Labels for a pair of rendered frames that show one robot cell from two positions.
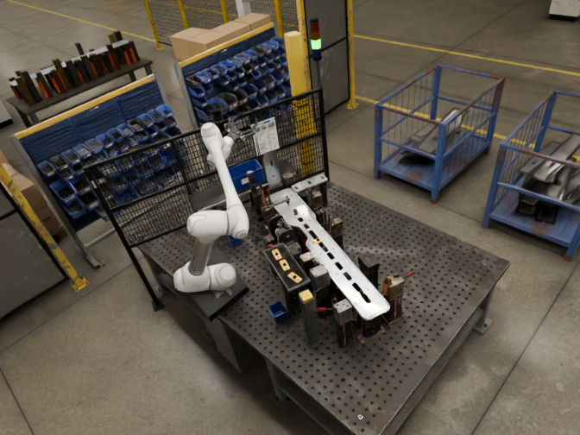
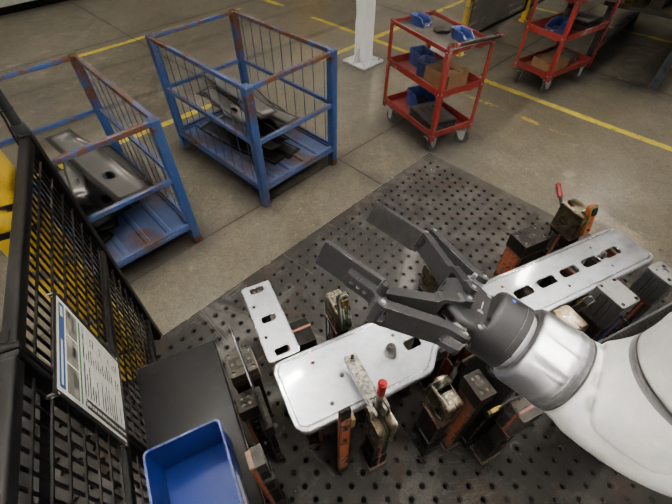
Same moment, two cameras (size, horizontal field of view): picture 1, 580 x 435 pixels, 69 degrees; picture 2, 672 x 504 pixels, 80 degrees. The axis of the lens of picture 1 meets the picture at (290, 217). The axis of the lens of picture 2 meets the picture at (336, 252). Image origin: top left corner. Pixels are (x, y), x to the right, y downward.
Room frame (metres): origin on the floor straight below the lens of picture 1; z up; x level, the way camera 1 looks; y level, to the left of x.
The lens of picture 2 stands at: (2.61, 0.48, 2.06)
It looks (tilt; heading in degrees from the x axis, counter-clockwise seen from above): 48 degrees down; 264
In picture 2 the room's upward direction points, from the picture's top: straight up
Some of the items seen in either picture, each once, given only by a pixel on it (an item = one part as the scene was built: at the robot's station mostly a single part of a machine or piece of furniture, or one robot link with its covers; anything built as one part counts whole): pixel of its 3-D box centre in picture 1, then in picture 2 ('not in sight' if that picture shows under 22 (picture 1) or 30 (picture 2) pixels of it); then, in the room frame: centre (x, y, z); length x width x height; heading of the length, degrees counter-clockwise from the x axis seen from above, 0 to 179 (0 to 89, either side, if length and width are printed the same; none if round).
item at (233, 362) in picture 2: (289, 192); (251, 388); (2.82, -0.03, 0.88); 0.08 x 0.08 x 0.36; 20
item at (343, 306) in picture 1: (343, 324); (635, 304); (1.47, -0.21, 0.88); 0.11 x 0.10 x 0.36; 110
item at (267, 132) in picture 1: (265, 136); (89, 374); (3.07, 0.09, 1.30); 0.23 x 0.02 x 0.31; 110
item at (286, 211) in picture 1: (320, 242); (485, 307); (2.06, -0.18, 1.00); 1.38 x 0.22 x 0.02; 20
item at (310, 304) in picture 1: (310, 320); not in sight; (1.50, -0.02, 0.92); 0.08 x 0.08 x 0.44; 20
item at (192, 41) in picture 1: (230, 73); not in sight; (6.18, 0.51, 0.68); 1.20 x 0.80 x 1.35; 131
